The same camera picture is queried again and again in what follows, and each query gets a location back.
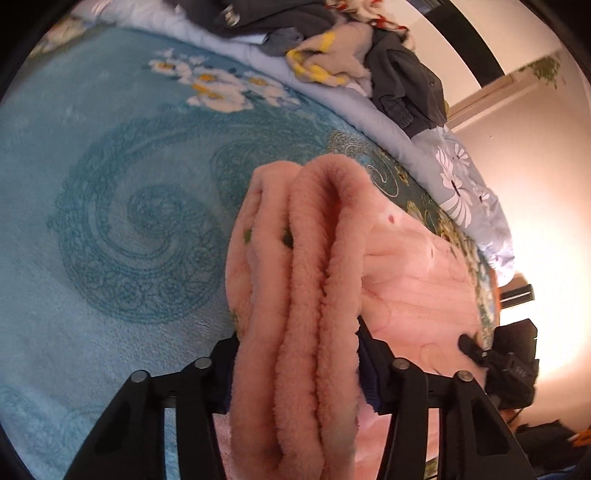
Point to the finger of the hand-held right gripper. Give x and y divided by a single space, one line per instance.
471 346

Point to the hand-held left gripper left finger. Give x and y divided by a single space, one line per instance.
221 369

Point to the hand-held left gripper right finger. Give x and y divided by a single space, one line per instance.
369 383

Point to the pink fleece garment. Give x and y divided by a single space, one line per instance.
300 277

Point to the wooden footboard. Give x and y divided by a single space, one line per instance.
497 300

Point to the black metal bars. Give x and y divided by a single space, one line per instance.
515 293

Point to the dark cloth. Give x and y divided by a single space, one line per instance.
549 438

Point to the blue floral plush blanket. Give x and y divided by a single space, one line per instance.
115 184

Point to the wooden door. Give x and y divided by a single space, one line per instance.
480 95

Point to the light blue daisy quilt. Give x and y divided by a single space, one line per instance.
369 115

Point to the dark grey jacket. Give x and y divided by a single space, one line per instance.
406 78

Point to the green leafy plant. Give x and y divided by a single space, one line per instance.
547 69

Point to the white black wardrobe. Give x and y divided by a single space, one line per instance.
466 37

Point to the grey yellow garment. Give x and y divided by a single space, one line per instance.
341 50

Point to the blue grey garment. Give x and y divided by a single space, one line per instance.
281 41

